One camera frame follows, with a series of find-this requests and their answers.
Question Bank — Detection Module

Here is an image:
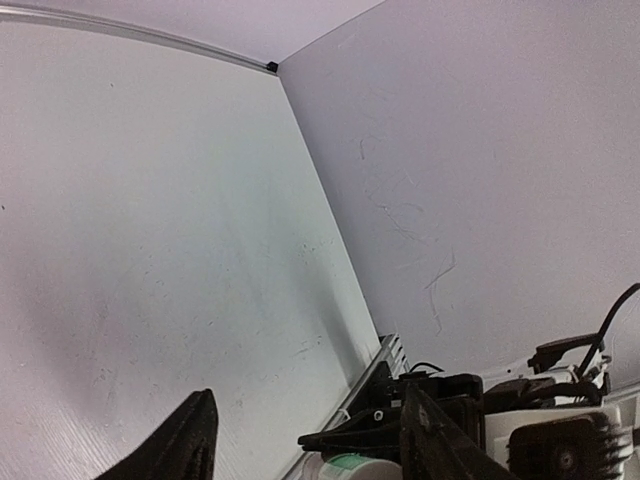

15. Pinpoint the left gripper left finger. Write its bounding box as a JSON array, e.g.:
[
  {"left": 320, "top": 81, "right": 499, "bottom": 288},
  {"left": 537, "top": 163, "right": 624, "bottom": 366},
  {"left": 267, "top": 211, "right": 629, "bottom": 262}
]
[{"left": 99, "top": 389, "right": 219, "bottom": 480}]

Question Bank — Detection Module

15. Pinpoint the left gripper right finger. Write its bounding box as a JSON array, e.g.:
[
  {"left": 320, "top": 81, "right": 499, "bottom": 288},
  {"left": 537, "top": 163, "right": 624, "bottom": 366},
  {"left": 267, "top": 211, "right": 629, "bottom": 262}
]
[{"left": 399, "top": 384, "right": 515, "bottom": 480}]

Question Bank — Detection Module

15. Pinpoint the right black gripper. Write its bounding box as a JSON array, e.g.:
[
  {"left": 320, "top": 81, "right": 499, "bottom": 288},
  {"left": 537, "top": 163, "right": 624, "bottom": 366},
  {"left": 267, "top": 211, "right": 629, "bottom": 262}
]
[{"left": 298, "top": 361, "right": 485, "bottom": 453}]

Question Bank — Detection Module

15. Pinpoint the white nail polish cap brush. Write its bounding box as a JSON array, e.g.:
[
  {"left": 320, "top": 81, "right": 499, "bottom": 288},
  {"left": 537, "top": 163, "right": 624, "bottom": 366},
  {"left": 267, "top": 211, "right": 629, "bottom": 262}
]
[{"left": 301, "top": 453, "right": 403, "bottom": 480}]

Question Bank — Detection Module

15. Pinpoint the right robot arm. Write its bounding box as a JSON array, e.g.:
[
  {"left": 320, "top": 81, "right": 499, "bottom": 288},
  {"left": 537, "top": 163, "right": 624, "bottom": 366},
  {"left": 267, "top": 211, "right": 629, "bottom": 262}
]
[{"left": 298, "top": 334, "right": 639, "bottom": 464}]

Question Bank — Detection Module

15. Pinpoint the aluminium front rail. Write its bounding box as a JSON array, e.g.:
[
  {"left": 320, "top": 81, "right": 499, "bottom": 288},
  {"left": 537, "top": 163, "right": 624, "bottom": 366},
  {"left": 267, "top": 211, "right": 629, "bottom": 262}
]
[{"left": 283, "top": 334, "right": 409, "bottom": 479}]

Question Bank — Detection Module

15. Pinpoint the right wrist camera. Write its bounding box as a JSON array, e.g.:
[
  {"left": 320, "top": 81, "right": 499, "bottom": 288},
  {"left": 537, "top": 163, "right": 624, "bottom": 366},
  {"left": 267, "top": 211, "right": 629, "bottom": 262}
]
[{"left": 485, "top": 396, "right": 639, "bottom": 479}]

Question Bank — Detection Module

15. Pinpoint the black right camera cable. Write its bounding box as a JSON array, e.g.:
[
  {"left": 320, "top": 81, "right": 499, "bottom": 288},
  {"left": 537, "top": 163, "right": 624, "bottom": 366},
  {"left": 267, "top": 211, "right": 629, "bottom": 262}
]
[{"left": 579, "top": 282, "right": 640, "bottom": 376}]

